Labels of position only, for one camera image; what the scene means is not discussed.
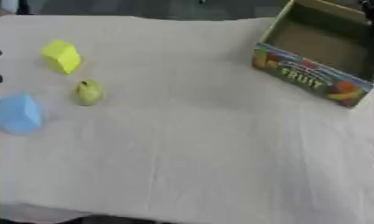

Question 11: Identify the cardboard box with fruit print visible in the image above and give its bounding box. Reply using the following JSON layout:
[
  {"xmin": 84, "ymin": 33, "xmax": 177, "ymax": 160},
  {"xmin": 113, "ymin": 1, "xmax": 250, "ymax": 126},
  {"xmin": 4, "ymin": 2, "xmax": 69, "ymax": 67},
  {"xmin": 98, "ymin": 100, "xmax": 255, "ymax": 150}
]
[{"xmin": 251, "ymin": 0, "xmax": 374, "ymax": 109}]

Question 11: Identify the blue polygonal block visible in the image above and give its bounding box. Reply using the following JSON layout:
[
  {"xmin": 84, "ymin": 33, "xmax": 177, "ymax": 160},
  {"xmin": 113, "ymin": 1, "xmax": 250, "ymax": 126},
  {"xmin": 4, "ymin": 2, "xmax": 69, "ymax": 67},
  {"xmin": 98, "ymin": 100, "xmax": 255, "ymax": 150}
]
[{"xmin": 0, "ymin": 93, "xmax": 47, "ymax": 136}]

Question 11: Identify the yellow polygonal block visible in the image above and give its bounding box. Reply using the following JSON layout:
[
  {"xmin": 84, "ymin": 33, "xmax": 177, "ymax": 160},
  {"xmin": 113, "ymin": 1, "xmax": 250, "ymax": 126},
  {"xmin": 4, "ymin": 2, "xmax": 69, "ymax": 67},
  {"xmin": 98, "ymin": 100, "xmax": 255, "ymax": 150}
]
[{"xmin": 39, "ymin": 39, "xmax": 84, "ymax": 75}]

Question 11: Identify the green toy pear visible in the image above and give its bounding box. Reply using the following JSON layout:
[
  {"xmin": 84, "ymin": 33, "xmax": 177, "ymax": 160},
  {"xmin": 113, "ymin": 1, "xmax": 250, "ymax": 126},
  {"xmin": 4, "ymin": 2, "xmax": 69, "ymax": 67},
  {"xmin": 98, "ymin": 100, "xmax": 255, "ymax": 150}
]
[{"xmin": 74, "ymin": 79, "xmax": 106, "ymax": 107}]

